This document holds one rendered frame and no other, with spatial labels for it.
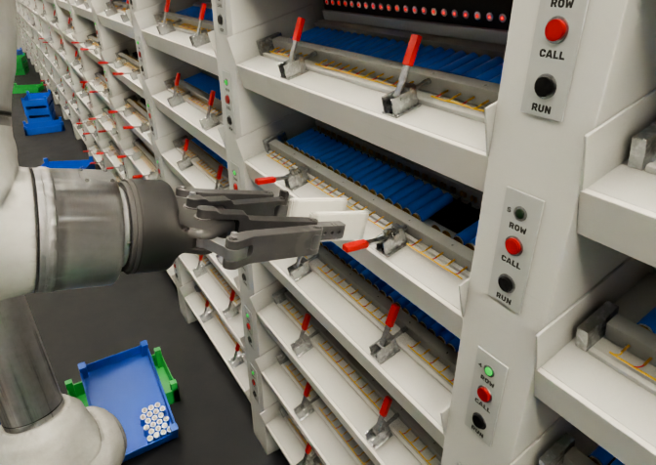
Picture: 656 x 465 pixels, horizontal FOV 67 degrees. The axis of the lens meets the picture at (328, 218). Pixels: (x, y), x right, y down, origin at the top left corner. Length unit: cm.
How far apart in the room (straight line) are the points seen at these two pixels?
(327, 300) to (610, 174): 57
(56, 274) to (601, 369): 48
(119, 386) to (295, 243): 135
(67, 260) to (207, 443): 130
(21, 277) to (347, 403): 72
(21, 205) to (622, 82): 43
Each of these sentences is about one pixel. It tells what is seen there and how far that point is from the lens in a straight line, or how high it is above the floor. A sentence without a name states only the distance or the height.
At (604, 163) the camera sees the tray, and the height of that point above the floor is 111.
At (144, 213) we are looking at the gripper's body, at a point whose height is 109.
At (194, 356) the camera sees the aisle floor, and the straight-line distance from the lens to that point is 191.
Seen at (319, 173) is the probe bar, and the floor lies 93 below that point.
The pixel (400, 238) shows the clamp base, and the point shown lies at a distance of 68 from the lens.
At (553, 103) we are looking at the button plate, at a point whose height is 115.
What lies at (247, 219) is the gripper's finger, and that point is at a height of 106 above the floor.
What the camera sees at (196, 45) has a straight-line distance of 121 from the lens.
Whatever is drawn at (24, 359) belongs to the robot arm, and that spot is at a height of 66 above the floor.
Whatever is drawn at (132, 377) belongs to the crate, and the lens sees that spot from 173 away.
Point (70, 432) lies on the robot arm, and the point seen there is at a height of 51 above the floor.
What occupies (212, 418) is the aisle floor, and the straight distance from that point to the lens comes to 169.
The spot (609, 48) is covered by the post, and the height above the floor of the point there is 120.
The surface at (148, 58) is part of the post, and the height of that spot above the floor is 101.
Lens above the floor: 125
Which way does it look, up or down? 27 degrees down
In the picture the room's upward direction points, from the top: straight up
